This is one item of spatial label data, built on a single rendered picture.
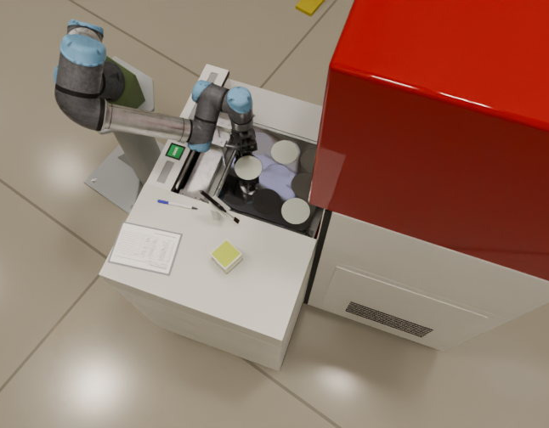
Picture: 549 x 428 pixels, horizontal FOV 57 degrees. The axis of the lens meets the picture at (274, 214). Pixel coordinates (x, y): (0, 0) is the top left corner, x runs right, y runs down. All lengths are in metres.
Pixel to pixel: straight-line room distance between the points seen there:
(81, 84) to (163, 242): 0.55
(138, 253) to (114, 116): 0.45
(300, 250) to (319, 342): 0.99
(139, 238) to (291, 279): 0.52
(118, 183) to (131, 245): 1.25
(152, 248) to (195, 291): 0.21
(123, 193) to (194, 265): 1.32
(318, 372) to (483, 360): 0.81
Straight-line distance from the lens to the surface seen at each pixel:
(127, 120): 1.58
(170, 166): 1.84
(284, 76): 3.24
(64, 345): 2.76
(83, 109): 1.54
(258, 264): 1.65
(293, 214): 1.78
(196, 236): 1.70
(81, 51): 1.51
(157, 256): 1.70
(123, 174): 2.97
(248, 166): 1.86
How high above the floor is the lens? 2.54
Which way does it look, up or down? 67 degrees down
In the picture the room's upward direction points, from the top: straight up
